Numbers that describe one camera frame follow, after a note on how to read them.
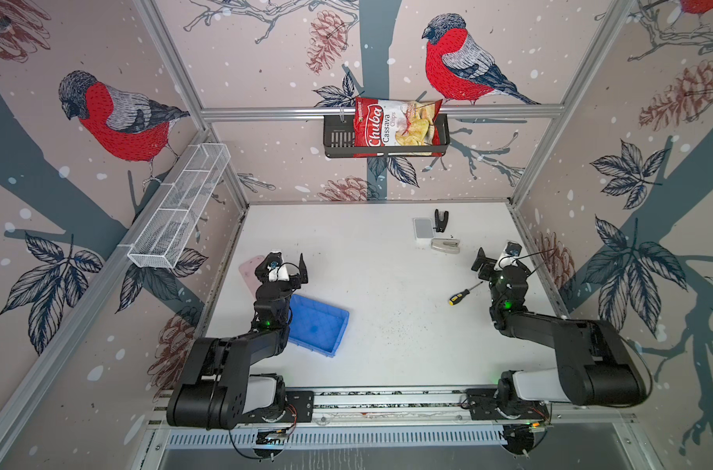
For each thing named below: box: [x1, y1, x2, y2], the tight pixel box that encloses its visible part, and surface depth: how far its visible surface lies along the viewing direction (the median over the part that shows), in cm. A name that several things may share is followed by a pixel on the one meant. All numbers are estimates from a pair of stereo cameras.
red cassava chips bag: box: [352, 96, 445, 158], surface depth 90 cm
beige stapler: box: [429, 237, 461, 255], surface depth 107 cm
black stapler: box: [432, 208, 449, 234], surface depth 116 cm
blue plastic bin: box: [287, 293, 351, 359], surface depth 90 cm
